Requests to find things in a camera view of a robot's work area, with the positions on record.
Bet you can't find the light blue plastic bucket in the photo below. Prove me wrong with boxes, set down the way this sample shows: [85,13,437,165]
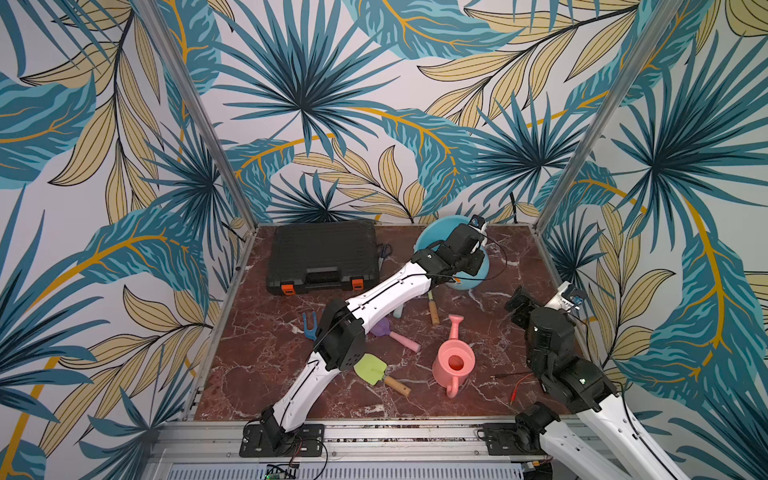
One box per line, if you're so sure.
[411,215,490,290]

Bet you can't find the green toy rake wooden handle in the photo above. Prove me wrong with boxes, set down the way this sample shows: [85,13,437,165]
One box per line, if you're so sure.
[427,291,440,326]

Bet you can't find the pink toy watering can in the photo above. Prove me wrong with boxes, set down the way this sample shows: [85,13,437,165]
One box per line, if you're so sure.
[432,314,476,399]

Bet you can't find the purple toy scoop pink handle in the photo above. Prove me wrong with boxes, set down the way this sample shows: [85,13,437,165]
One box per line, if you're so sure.
[370,317,421,353]

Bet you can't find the green toy shovel wooden handle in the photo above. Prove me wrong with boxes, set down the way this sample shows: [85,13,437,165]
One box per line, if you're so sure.
[354,353,411,397]

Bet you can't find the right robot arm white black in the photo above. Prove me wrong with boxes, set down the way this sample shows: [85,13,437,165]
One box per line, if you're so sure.
[505,282,686,479]

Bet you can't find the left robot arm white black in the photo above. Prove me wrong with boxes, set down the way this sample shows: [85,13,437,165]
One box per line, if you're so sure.
[258,215,487,452]

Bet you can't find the black plastic tool case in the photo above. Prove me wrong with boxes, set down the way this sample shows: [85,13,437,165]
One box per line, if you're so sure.
[266,220,380,296]

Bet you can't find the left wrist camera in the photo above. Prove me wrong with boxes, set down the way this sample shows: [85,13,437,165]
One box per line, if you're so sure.
[468,215,487,235]

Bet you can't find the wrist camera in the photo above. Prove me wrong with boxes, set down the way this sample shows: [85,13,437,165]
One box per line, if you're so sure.
[468,215,487,235]
[546,281,588,312]

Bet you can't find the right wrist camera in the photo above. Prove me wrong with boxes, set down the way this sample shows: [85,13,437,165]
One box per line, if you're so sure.
[546,281,588,312]

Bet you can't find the blue handled scissors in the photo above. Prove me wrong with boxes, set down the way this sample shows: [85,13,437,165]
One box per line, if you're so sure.
[377,243,393,268]

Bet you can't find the red black cable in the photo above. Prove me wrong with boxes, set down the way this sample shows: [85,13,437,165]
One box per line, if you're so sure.
[491,371,535,404]

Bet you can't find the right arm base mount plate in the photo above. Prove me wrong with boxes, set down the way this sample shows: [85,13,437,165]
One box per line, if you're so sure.
[478,423,542,456]

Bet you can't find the blue toy fork yellow handle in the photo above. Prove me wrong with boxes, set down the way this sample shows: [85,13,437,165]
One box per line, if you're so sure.
[302,311,318,341]

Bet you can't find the right aluminium corner post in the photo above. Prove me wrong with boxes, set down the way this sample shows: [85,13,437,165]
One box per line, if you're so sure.
[533,1,683,237]

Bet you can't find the aluminium corner post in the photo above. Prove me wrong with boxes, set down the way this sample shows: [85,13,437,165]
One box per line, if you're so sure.
[533,1,683,237]
[135,0,258,234]

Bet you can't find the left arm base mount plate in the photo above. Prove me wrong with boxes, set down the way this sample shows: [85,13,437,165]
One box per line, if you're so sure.
[238,423,325,458]

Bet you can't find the aluminium front rail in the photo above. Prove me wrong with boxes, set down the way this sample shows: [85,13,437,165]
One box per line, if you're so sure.
[140,418,661,480]

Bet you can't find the left aluminium corner post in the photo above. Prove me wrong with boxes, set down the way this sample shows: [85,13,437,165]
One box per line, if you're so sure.
[135,0,258,234]

